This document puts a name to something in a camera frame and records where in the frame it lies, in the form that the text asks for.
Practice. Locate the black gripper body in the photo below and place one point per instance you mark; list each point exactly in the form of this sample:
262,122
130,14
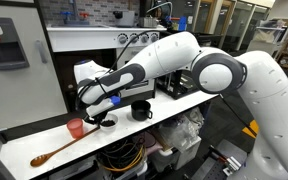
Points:
95,117

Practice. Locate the dark coffee beans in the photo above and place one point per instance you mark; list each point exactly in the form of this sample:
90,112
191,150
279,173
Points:
108,123

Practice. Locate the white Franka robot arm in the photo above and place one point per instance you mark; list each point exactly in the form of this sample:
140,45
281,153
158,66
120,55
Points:
170,56

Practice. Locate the black mug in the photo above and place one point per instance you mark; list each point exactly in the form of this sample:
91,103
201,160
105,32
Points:
140,111

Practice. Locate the red plastic cup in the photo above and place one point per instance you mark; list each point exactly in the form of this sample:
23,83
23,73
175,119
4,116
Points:
75,128

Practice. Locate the wooden spoon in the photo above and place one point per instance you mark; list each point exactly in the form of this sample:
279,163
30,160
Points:
60,148

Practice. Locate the pink cloth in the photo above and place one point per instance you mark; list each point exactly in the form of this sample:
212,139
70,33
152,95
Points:
147,141

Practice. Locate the clear plastic bag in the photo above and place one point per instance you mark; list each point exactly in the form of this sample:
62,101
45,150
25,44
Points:
179,131

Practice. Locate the white toy oven unit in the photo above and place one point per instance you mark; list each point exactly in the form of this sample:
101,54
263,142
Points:
84,38

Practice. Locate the grey oven knob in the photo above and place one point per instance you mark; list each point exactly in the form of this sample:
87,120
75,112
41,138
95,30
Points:
133,38
154,36
122,39
144,37

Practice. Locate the white storage bin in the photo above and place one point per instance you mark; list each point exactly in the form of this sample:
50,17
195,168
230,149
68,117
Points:
177,156

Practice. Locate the grey toy pot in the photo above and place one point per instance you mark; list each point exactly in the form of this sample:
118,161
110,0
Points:
124,18

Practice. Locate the toy faucet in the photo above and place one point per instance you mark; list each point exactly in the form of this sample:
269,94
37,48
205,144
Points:
73,11

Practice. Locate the metal toy pot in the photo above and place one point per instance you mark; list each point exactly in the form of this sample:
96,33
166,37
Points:
148,22

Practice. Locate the grey fridge dispenser panel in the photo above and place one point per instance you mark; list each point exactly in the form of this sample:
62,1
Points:
4,43

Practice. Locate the blue box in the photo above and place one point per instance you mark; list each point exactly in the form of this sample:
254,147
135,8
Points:
182,23

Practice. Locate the white cabinet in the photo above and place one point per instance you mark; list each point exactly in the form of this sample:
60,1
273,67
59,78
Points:
267,33

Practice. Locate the black metal frame rack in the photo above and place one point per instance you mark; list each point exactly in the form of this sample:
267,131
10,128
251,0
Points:
175,88

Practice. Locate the metal bracket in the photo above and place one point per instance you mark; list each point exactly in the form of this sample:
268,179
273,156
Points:
229,163

